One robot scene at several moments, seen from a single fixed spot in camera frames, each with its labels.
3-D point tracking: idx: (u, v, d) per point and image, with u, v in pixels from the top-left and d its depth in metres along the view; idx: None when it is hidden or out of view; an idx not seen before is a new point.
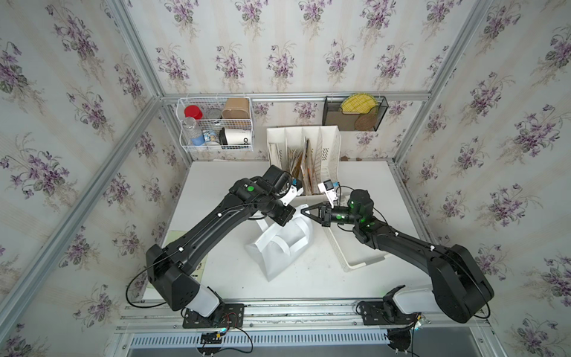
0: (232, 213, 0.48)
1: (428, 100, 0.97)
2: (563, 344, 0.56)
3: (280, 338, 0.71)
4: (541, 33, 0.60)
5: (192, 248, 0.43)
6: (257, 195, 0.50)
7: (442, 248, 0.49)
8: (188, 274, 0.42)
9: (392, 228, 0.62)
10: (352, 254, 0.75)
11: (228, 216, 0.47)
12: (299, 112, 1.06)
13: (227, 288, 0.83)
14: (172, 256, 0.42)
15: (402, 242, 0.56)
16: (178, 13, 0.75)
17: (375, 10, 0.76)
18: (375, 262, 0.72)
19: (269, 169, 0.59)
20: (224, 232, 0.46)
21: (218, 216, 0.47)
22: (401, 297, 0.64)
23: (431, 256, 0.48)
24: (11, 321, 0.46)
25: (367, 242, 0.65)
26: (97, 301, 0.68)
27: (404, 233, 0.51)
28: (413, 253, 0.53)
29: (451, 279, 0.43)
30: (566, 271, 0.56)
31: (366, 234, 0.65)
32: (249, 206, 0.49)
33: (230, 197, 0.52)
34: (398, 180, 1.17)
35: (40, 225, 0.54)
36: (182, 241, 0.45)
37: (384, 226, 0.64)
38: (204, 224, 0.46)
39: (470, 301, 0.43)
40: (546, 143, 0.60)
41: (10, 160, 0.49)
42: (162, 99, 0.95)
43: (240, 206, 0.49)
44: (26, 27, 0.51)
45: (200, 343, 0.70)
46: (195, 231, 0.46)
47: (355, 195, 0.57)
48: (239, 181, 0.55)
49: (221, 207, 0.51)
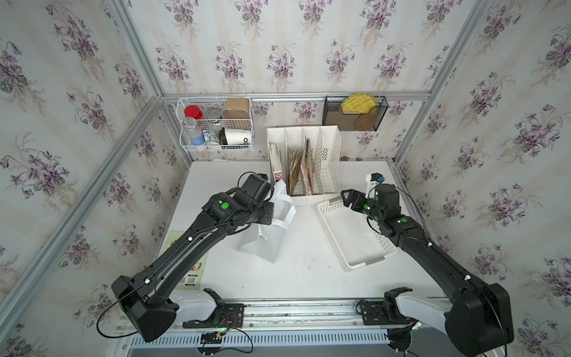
0: (204, 236, 0.43)
1: (428, 100, 0.97)
2: (563, 344, 0.56)
3: (280, 338, 0.71)
4: (540, 33, 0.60)
5: (160, 279, 0.39)
6: (232, 213, 0.46)
7: (479, 282, 0.43)
8: (157, 308, 0.39)
9: (427, 237, 0.55)
10: (351, 254, 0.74)
11: (200, 239, 0.43)
12: (299, 112, 1.06)
13: (227, 288, 0.83)
14: (138, 289, 0.39)
15: (431, 254, 0.51)
16: (178, 13, 0.75)
17: (375, 10, 0.76)
18: (375, 262, 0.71)
19: (248, 180, 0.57)
20: (197, 256, 0.43)
21: (188, 241, 0.43)
22: (404, 300, 0.63)
23: (463, 286, 0.43)
24: (12, 321, 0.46)
25: (391, 236, 0.60)
26: (97, 301, 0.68)
27: (437, 248, 0.52)
28: (441, 273, 0.48)
29: (475, 318, 0.39)
30: (566, 271, 0.56)
31: (392, 228, 0.60)
32: (223, 225, 0.44)
33: (202, 218, 0.46)
34: (398, 180, 1.17)
35: (41, 225, 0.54)
36: (148, 271, 0.40)
37: (417, 229, 0.57)
38: (173, 251, 0.42)
39: (486, 339, 0.40)
40: (546, 143, 0.60)
41: (10, 160, 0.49)
42: (162, 99, 0.95)
43: (213, 227, 0.44)
44: (26, 27, 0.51)
45: (200, 343, 0.70)
46: (165, 259, 0.42)
47: (379, 187, 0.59)
48: (212, 198, 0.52)
49: (192, 229, 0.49)
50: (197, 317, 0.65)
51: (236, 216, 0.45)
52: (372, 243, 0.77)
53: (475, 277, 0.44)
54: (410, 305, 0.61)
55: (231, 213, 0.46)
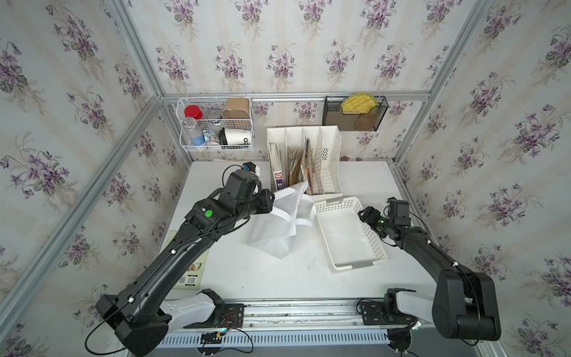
0: (188, 248, 0.42)
1: (428, 100, 0.97)
2: (563, 343, 0.56)
3: (280, 338, 0.71)
4: (541, 33, 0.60)
5: (144, 296, 0.38)
6: (216, 221, 0.44)
7: (465, 268, 0.47)
8: (144, 325, 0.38)
9: (427, 236, 0.60)
10: (340, 256, 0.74)
11: (184, 253, 0.41)
12: (299, 112, 1.06)
13: (227, 288, 0.83)
14: (122, 309, 0.37)
15: (427, 248, 0.55)
16: (178, 13, 0.75)
17: (375, 10, 0.76)
18: (361, 267, 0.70)
19: (230, 179, 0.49)
20: (184, 268, 0.42)
21: (171, 253, 0.41)
22: (404, 295, 0.64)
23: (448, 268, 0.47)
24: (12, 321, 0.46)
25: (398, 241, 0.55)
26: (97, 301, 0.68)
27: (435, 245, 0.56)
28: (432, 261, 0.53)
29: (456, 295, 0.42)
30: (566, 271, 0.56)
31: (399, 232, 0.66)
32: (209, 235, 0.42)
33: (185, 228, 0.44)
34: (398, 180, 1.17)
35: (40, 225, 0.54)
36: (131, 288, 0.39)
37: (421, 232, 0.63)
38: (157, 265, 0.41)
39: (463, 320, 0.42)
40: (546, 143, 0.60)
41: (10, 160, 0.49)
42: (162, 99, 0.95)
43: (197, 238, 0.42)
44: (27, 27, 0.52)
45: (200, 343, 0.70)
46: (149, 273, 0.40)
47: (392, 198, 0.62)
48: (193, 206, 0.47)
49: (175, 240, 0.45)
50: (196, 320, 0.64)
51: (221, 223, 0.43)
52: (363, 248, 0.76)
53: (462, 264, 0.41)
54: (408, 300, 0.62)
55: (215, 221, 0.44)
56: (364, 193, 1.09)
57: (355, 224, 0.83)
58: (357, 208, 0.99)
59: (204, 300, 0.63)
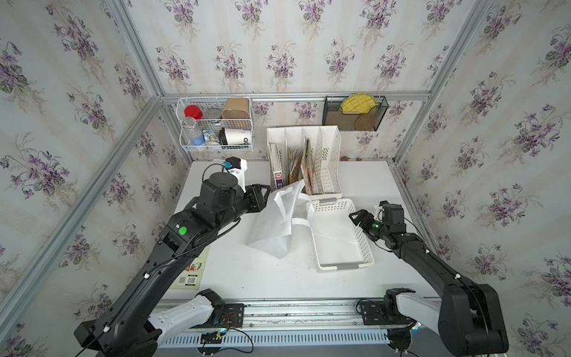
0: (162, 271, 0.38)
1: (428, 100, 0.97)
2: (563, 344, 0.56)
3: (280, 338, 0.71)
4: (541, 33, 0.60)
5: (120, 324, 0.36)
6: (190, 240, 0.39)
7: (468, 281, 0.46)
8: (123, 351, 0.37)
9: (425, 245, 0.59)
10: (328, 256, 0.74)
11: (157, 276, 0.38)
12: (299, 112, 1.06)
13: (227, 288, 0.83)
14: (99, 338, 0.36)
15: (428, 259, 0.54)
16: (178, 13, 0.75)
17: (375, 10, 0.76)
18: (350, 271, 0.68)
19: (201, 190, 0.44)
20: (162, 288, 0.39)
21: (145, 278, 0.38)
22: (404, 299, 0.64)
23: (450, 282, 0.46)
24: (11, 321, 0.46)
25: (395, 249, 0.65)
26: (97, 301, 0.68)
27: (435, 254, 0.55)
28: (434, 274, 0.51)
29: (463, 311, 0.41)
30: (566, 271, 0.56)
31: (395, 241, 0.65)
32: (184, 255, 0.38)
33: (160, 248, 0.40)
34: (398, 180, 1.17)
35: (41, 225, 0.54)
36: (107, 315, 0.37)
37: (417, 241, 0.62)
38: (131, 290, 0.38)
39: (472, 336, 0.41)
40: (546, 143, 0.60)
41: (10, 160, 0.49)
42: (162, 99, 0.95)
43: (171, 259, 0.39)
44: (27, 27, 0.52)
45: (200, 343, 0.70)
46: (124, 298, 0.38)
47: (386, 204, 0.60)
48: (167, 222, 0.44)
49: (150, 262, 0.39)
50: (196, 322, 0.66)
51: (198, 239, 0.40)
52: (353, 251, 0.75)
53: (465, 276, 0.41)
54: (409, 303, 0.62)
55: (189, 240, 0.39)
56: (365, 193, 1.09)
57: (347, 225, 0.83)
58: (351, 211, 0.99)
59: (203, 303, 0.63)
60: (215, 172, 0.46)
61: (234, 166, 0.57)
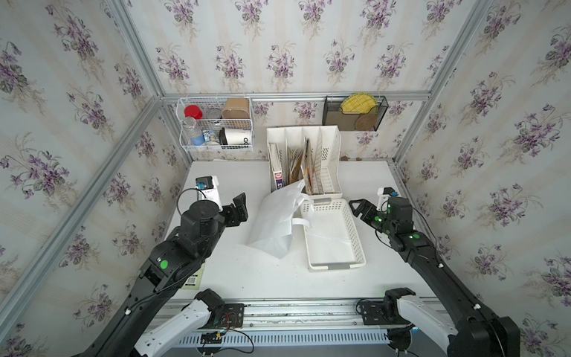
0: (143, 306, 0.38)
1: (428, 100, 0.97)
2: (563, 343, 0.56)
3: (279, 338, 0.71)
4: (541, 33, 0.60)
5: None
6: (171, 275, 0.39)
7: (488, 312, 0.42)
8: None
9: (439, 257, 0.53)
10: (322, 256, 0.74)
11: (139, 311, 0.38)
12: (299, 112, 1.06)
13: (227, 288, 0.83)
14: None
15: (441, 277, 0.49)
16: (178, 13, 0.75)
17: (375, 10, 0.76)
18: (340, 270, 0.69)
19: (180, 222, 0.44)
20: (142, 326, 0.39)
21: (126, 313, 0.38)
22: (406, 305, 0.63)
23: (471, 316, 0.42)
24: (11, 321, 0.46)
25: (401, 252, 0.60)
26: (97, 301, 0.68)
27: (449, 270, 0.50)
28: (450, 299, 0.47)
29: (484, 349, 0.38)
30: (566, 271, 0.56)
31: (403, 243, 0.59)
32: (164, 289, 0.38)
33: (140, 282, 0.40)
34: (398, 180, 1.17)
35: (41, 225, 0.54)
36: (88, 353, 0.37)
37: (428, 248, 0.56)
38: (113, 324, 0.38)
39: None
40: (546, 143, 0.60)
41: (10, 160, 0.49)
42: (162, 99, 0.95)
43: (152, 294, 0.38)
44: (27, 27, 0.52)
45: (200, 343, 0.70)
46: (105, 335, 0.38)
47: (391, 198, 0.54)
48: (149, 255, 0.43)
49: (132, 297, 0.39)
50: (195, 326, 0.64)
51: (180, 273, 0.40)
52: (346, 251, 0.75)
53: (486, 308, 0.43)
54: (412, 312, 0.61)
55: (169, 276, 0.39)
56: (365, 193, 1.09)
57: (341, 226, 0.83)
58: (346, 211, 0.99)
59: (198, 310, 0.62)
60: (195, 201, 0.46)
61: (207, 187, 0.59)
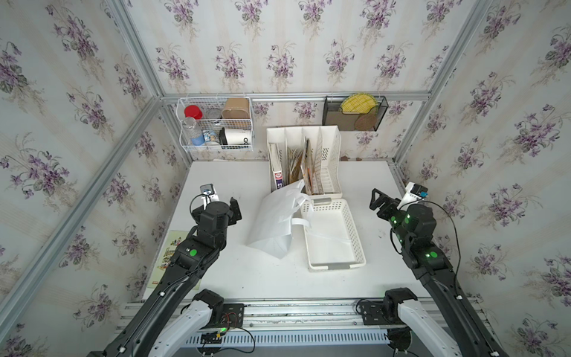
0: (176, 288, 0.45)
1: (428, 100, 0.97)
2: (563, 344, 0.56)
3: (280, 338, 0.71)
4: (540, 33, 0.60)
5: (136, 343, 0.39)
6: (201, 259, 0.48)
7: None
8: None
9: (459, 289, 0.48)
10: (321, 256, 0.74)
11: (172, 293, 0.44)
12: (299, 112, 1.06)
13: (227, 288, 0.83)
14: None
15: (459, 312, 0.45)
16: (178, 13, 0.75)
17: (375, 10, 0.76)
18: (340, 270, 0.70)
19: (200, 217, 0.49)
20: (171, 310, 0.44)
21: (160, 296, 0.44)
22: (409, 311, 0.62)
23: None
24: (11, 321, 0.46)
25: (414, 269, 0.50)
26: (97, 301, 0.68)
27: (467, 303, 0.46)
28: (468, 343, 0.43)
29: None
30: (566, 271, 0.56)
31: (417, 259, 0.53)
32: (195, 272, 0.46)
33: (170, 270, 0.47)
34: (398, 180, 1.17)
35: (41, 225, 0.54)
36: (121, 338, 0.40)
37: (447, 271, 0.50)
38: (146, 309, 0.42)
39: None
40: (546, 143, 0.60)
41: (10, 160, 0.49)
42: (162, 99, 0.95)
43: (184, 277, 0.46)
44: (27, 27, 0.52)
45: (200, 343, 0.70)
46: (137, 320, 0.41)
47: (413, 209, 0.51)
48: (178, 247, 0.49)
49: (162, 282, 0.45)
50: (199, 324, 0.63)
51: (206, 259, 0.48)
52: (346, 251, 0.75)
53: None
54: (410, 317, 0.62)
55: (201, 259, 0.48)
56: (365, 193, 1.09)
57: (341, 226, 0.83)
58: (346, 211, 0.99)
59: (199, 309, 0.62)
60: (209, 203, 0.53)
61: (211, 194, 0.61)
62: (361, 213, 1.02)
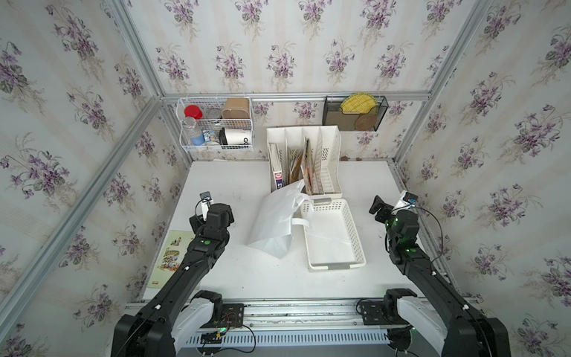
0: (198, 264, 0.53)
1: (428, 100, 0.97)
2: (563, 344, 0.56)
3: (280, 338, 0.71)
4: (541, 33, 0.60)
5: (169, 303, 0.44)
6: (214, 248, 0.58)
7: (476, 312, 0.44)
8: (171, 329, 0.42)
9: (432, 267, 0.56)
10: (320, 256, 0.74)
11: (194, 268, 0.52)
12: (299, 112, 1.06)
13: (227, 288, 0.83)
14: (150, 317, 0.41)
15: (434, 282, 0.52)
16: (178, 13, 0.75)
17: (375, 10, 0.76)
18: (340, 270, 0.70)
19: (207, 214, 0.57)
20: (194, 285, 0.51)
21: (184, 271, 0.51)
22: (406, 306, 0.63)
23: (458, 314, 0.44)
24: (11, 322, 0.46)
25: (399, 264, 0.62)
26: (97, 301, 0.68)
27: (442, 277, 0.53)
28: (441, 303, 0.49)
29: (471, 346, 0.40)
30: (566, 271, 0.56)
31: (400, 256, 0.62)
32: (211, 255, 0.56)
33: (188, 254, 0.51)
34: (398, 180, 1.17)
35: (41, 225, 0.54)
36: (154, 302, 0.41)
37: (425, 260, 0.59)
38: (172, 280, 0.49)
39: None
40: (546, 143, 0.60)
41: (10, 160, 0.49)
42: (162, 99, 0.95)
43: (202, 257, 0.55)
44: (27, 27, 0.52)
45: (201, 343, 0.71)
46: (166, 288, 0.47)
47: (401, 213, 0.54)
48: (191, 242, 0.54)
49: (184, 262, 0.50)
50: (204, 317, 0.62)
51: (217, 250, 0.58)
52: (346, 251, 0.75)
53: (473, 309, 0.45)
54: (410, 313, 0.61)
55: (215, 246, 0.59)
56: (365, 193, 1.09)
57: (340, 226, 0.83)
58: (346, 212, 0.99)
59: (202, 303, 0.64)
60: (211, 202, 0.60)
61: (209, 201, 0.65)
62: (361, 213, 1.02)
